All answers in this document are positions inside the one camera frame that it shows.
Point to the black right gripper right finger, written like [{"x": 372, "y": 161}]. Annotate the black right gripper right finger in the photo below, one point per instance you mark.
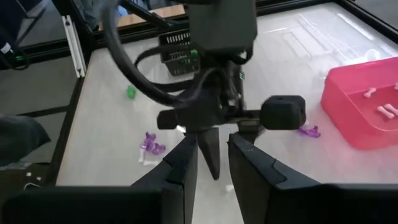
[{"x": 255, "y": 180}]

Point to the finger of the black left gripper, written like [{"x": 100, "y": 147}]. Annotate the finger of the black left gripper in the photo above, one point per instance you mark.
[
  {"x": 211, "y": 155},
  {"x": 252, "y": 129}
]

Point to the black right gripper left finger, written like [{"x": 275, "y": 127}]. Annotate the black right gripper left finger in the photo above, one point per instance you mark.
[{"x": 180, "y": 186}]

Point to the white plastic bone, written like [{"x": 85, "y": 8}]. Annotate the white plastic bone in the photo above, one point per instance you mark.
[
  {"x": 141, "y": 155},
  {"x": 152, "y": 162},
  {"x": 370, "y": 92},
  {"x": 393, "y": 108},
  {"x": 385, "y": 112}
]

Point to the purple translucent plastic decoration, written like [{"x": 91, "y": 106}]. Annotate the purple translucent plastic decoration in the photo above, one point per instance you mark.
[
  {"x": 150, "y": 137},
  {"x": 158, "y": 148},
  {"x": 308, "y": 131}
]

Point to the black slotted plastic basket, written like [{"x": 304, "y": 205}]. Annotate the black slotted plastic basket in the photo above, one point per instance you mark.
[{"x": 180, "y": 63}]

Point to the pink plastic bin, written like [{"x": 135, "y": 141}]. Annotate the pink plastic bin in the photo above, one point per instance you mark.
[{"x": 339, "y": 93}]

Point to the white aluminium profile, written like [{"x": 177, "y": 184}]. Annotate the white aluminium profile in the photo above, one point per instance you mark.
[{"x": 74, "y": 46}]

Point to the person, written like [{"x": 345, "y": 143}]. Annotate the person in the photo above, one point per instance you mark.
[{"x": 91, "y": 12}]

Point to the dark grey rounded object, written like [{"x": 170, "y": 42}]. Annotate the dark grey rounded object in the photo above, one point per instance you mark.
[{"x": 18, "y": 137}]

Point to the black device with green light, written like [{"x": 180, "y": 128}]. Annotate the black device with green light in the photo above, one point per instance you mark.
[{"x": 12, "y": 59}]

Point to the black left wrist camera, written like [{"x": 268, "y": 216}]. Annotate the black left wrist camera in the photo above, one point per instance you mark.
[{"x": 222, "y": 28}]

